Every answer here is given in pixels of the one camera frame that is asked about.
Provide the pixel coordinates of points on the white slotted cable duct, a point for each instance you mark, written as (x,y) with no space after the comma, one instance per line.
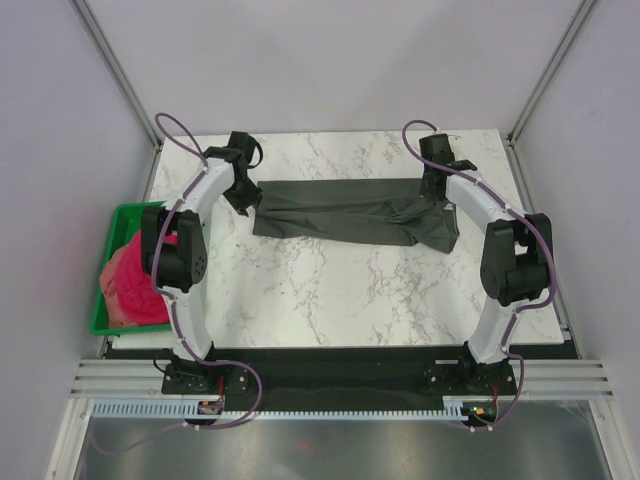
(195,410)

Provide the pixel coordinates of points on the green plastic bin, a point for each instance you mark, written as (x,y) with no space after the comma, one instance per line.
(115,225)

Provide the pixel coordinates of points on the aluminium frame post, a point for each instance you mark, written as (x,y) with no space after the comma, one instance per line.
(99,39)
(568,39)

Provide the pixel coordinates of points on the right aluminium frame post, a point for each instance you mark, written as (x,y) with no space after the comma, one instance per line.
(568,39)

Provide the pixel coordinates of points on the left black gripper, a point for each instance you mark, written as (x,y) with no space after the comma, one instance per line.
(253,198)

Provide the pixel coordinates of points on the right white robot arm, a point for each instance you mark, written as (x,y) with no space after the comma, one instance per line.
(517,268)

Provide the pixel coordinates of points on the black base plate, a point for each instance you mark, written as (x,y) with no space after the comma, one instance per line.
(339,378)

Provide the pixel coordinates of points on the dark grey t shirt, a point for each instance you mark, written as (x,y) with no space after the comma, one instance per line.
(386,212)

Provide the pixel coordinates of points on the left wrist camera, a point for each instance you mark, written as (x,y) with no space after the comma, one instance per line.
(249,146)

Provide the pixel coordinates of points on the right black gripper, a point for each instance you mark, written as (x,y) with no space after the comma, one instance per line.
(426,193)

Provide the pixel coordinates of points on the left aluminium frame post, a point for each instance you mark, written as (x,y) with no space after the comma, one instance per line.
(99,39)

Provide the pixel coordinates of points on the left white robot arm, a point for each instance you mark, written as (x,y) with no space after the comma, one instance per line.
(204,189)

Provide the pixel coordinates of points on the pink t shirt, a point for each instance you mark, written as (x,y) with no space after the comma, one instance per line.
(126,289)

